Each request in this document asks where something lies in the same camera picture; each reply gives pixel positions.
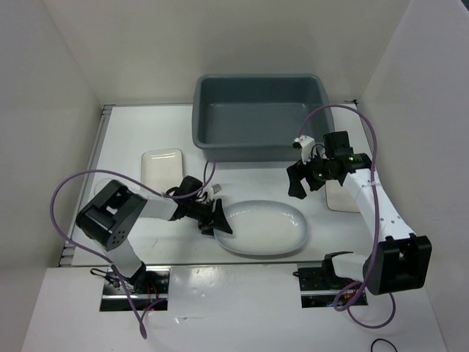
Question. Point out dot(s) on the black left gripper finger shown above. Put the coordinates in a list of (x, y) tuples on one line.
[(207, 231), (219, 219)]

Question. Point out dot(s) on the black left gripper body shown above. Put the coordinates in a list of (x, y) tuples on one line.
[(202, 213)]

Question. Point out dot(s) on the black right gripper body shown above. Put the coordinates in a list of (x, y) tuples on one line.
[(316, 169)]

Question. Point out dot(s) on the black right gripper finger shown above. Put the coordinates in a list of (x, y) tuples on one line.
[(316, 184), (295, 174)]

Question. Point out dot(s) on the rectangular white plate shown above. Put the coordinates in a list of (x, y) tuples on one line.
[(162, 169), (338, 199)]

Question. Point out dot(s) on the large oval white plate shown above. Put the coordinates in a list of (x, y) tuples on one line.
[(263, 228)]

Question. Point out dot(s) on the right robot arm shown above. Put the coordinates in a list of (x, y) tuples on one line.
[(399, 259)]

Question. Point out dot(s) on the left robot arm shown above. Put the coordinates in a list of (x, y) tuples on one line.
[(110, 216)]

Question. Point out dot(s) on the grey plastic bin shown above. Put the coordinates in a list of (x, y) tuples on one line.
[(255, 117)]

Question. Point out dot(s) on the clear glass cup rear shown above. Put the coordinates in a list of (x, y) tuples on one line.
[(100, 185)]

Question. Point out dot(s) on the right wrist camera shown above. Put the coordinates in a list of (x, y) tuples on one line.
[(305, 145)]

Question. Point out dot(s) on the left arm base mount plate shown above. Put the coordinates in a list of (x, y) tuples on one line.
[(152, 294)]

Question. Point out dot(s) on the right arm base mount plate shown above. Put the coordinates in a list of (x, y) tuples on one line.
[(316, 291)]

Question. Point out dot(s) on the aluminium table edge rail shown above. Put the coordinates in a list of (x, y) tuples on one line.
[(85, 183)]

